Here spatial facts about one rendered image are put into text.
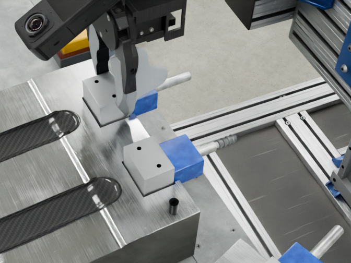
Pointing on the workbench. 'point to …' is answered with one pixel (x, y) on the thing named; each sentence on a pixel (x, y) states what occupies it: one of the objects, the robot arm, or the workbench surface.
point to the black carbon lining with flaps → (106, 189)
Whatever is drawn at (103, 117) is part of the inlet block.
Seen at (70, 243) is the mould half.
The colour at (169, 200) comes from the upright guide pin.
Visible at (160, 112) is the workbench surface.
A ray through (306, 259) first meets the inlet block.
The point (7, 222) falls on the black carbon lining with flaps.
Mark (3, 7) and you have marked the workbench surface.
